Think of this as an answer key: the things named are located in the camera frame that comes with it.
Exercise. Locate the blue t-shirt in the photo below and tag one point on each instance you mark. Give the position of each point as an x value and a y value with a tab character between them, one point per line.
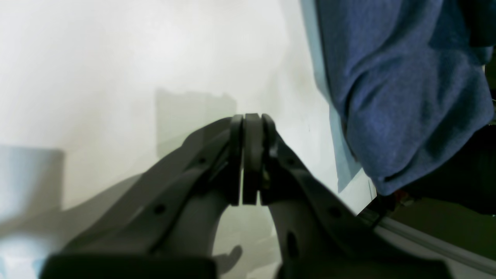
404	78

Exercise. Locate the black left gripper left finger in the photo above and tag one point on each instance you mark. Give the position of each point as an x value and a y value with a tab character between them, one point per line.
163	227

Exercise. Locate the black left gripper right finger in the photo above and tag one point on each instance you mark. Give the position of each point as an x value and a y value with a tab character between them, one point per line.
319	237

